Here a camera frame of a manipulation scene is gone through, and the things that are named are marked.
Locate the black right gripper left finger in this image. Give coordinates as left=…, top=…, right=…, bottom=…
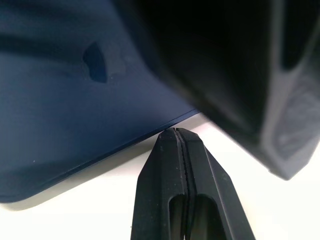
left=129, top=127, right=189, bottom=240

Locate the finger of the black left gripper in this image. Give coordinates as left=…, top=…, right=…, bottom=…
left=116, top=0, right=320, bottom=181

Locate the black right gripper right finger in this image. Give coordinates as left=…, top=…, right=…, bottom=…
left=176, top=127, right=257, bottom=240

